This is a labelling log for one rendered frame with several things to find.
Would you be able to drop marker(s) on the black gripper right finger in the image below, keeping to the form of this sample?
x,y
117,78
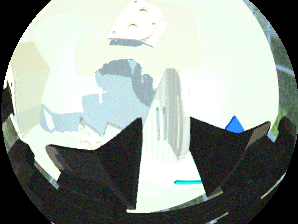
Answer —
x,y
217,152

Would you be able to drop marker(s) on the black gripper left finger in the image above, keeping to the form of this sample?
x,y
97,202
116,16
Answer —
x,y
116,163

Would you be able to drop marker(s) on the cyan thin bar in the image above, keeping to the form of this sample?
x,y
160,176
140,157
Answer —
x,y
178,182

